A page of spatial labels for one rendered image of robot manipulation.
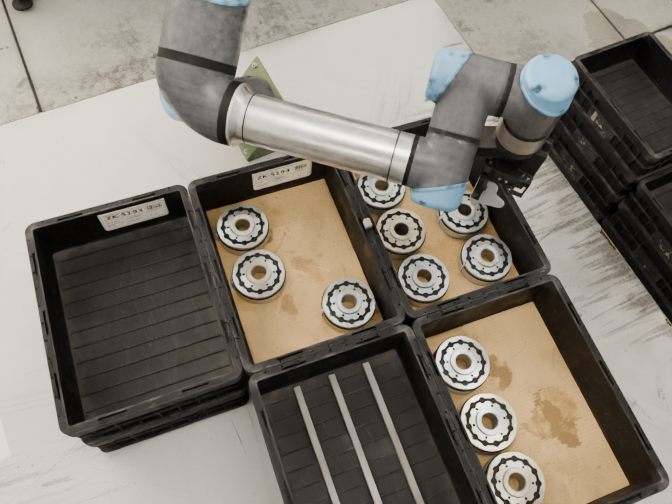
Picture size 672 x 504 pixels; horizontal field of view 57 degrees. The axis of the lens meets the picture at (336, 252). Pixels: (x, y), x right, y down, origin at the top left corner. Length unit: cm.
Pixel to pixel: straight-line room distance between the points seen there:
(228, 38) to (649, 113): 153
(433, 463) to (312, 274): 42
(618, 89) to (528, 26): 91
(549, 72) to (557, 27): 218
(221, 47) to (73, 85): 181
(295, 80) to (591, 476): 113
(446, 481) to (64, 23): 239
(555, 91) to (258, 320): 67
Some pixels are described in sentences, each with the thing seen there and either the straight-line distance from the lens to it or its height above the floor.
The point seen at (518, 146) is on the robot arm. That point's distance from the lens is 95.
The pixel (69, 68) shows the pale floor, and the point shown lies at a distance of 276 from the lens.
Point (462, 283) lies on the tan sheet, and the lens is 126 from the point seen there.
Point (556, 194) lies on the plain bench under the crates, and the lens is 159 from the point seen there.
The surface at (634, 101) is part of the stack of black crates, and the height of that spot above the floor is 49.
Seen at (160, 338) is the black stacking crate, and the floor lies 83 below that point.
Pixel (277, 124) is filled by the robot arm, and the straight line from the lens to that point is 89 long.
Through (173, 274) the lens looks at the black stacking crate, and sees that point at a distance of 124.
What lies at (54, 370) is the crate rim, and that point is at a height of 93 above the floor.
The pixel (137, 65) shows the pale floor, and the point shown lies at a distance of 270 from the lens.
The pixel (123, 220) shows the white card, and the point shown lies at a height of 88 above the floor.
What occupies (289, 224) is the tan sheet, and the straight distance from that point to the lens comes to 127.
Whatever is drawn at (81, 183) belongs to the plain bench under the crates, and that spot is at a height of 70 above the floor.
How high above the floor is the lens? 195
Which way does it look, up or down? 64 degrees down
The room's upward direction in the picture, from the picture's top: 9 degrees clockwise
